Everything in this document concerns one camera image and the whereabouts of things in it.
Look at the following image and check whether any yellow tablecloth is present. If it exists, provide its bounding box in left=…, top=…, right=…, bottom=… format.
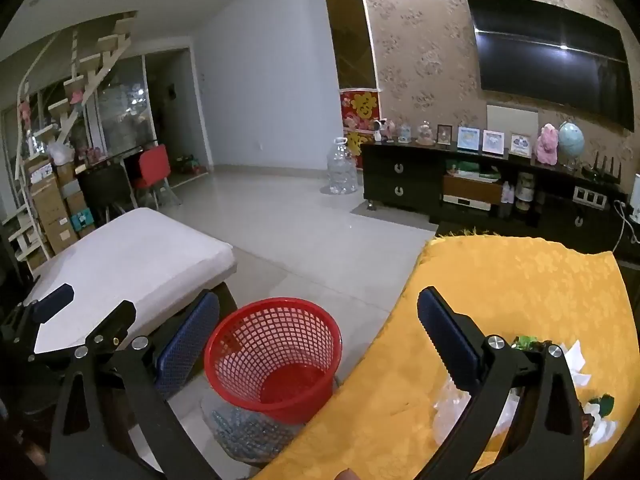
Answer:
left=255, top=234, right=633, bottom=480

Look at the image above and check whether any white tower device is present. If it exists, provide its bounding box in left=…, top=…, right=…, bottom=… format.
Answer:
left=627, top=174, right=640, bottom=223

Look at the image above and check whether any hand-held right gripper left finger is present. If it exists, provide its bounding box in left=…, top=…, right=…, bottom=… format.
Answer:
left=47, top=290, right=222, bottom=480

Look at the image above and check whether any light blue desk globe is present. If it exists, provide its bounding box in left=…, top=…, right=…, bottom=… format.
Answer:
left=557, top=121, right=586, bottom=171

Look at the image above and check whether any wooden box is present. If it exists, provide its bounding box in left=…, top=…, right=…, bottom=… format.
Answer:
left=442, top=175, right=505, bottom=206

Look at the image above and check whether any green folded cloth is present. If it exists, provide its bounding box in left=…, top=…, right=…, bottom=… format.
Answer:
left=445, top=159, right=501, bottom=181

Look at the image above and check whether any white tissue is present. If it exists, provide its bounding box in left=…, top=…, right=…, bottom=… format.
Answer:
left=559, top=340, right=592, bottom=387

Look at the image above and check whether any black TV cabinet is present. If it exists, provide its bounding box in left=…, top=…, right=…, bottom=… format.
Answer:
left=361, top=141, right=640, bottom=261

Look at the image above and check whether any labelled jar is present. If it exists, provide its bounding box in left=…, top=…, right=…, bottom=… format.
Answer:
left=516, top=172, right=536, bottom=211

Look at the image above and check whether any white cushioned bench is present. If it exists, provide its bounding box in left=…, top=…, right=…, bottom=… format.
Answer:
left=20, top=207, right=236, bottom=356

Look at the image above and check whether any white power strip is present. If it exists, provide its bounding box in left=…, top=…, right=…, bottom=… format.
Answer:
left=572, top=186, right=608, bottom=208

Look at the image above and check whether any blue picture frame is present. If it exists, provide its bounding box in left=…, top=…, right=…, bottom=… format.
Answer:
left=456, top=126, right=481, bottom=152

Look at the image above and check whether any black router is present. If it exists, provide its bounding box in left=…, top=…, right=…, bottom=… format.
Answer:
left=582, top=155, right=623, bottom=183

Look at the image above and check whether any wooden staircase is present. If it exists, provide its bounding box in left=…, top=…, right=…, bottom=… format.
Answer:
left=0, top=10, right=138, bottom=266

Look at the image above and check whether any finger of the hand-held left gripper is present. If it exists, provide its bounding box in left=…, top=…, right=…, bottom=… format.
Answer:
left=30, top=300, right=137, bottom=363
left=0, top=282, right=76, bottom=361

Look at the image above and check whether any white cable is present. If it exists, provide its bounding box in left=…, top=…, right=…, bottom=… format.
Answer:
left=611, top=200, right=636, bottom=256

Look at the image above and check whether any white plastic bag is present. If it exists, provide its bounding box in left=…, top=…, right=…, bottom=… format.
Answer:
left=47, top=142, right=76, bottom=166

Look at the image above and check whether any black television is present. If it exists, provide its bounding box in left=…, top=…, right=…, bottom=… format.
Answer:
left=465, top=0, right=636, bottom=132

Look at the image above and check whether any clear plastic wrapper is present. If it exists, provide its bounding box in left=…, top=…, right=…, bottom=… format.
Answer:
left=432, top=385, right=521, bottom=443

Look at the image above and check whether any stack of cardboard boxes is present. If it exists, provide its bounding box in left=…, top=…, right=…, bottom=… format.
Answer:
left=25, top=157, right=96, bottom=256

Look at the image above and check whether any red plastic basket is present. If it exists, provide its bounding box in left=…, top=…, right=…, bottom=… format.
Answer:
left=203, top=297, right=343, bottom=423

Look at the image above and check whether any large clear water bottle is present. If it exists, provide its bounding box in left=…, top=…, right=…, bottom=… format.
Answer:
left=326, top=136, right=359, bottom=195

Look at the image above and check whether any red floral decoration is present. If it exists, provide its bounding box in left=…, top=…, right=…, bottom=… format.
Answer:
left=340, top=89, right=381, bottom=166

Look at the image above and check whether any black chair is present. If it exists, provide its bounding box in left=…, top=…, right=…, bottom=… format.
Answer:
left=77, top=162, right=138, bottom=223

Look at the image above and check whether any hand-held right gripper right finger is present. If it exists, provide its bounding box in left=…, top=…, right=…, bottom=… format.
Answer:
left=416, top=286, right=589, bottom=480

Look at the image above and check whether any red chair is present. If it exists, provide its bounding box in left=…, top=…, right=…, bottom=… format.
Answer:
left=132, top=144, right=183, bottom=211

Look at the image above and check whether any green snack wrapper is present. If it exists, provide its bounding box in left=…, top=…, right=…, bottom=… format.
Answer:
left=515, top=335, right=547, bottom=356

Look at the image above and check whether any pink plush toy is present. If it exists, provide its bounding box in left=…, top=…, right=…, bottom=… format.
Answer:
left=535, top=123, right=560, bottom=166

